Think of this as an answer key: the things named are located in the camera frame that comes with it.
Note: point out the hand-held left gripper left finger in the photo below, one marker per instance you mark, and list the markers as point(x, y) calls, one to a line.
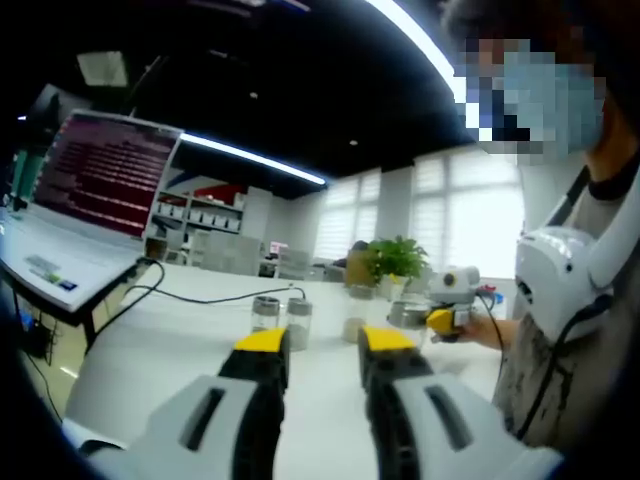
point(150, 445)

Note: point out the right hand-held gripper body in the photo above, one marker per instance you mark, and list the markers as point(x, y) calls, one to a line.
point(462, 287)

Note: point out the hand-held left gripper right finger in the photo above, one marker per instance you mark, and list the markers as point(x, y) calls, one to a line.
point(495, 445)

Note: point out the large white-filled seasoning bottle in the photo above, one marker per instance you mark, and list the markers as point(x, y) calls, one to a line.
point(407, 317)

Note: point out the large brown-filled seasoning bottle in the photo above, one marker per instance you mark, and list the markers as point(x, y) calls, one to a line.
point(357, 315)

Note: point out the small white-filled seasoning bottle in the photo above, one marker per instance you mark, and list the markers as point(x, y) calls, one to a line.
point(299, 325)

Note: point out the small brown-filled seasoning bottle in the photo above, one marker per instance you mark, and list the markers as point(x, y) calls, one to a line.
point(265, 312)

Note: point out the person's right hand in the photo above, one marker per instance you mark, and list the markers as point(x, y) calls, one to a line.
point(482, 332)

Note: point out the green potted plant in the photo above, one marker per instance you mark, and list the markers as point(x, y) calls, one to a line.
point(397, 260)

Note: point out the window with blinds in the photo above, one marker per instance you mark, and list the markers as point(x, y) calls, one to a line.
point(475, 215)

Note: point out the white chest device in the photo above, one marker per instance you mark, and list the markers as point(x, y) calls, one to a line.
point(555, 270)

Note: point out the brown box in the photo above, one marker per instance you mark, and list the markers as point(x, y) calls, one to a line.
point(357, 270)

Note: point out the person's patterned shirt torso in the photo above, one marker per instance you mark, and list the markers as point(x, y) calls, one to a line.
point(595, 380)

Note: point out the white device neck band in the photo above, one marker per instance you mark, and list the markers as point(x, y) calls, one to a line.
point(617, 235)

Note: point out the long curved ceiling light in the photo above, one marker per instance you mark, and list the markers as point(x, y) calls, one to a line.
point(425, 55)

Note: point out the storage shelf with white boxes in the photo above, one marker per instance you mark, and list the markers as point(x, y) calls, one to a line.
point(200, 212)

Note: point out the straight ceiling light strip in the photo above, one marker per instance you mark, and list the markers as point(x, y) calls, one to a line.
point(250, 157)

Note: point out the white laptop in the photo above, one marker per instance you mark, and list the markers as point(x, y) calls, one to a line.
point(100, 170)

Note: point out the teal panel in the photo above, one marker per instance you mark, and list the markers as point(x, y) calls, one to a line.
point(25, 180)

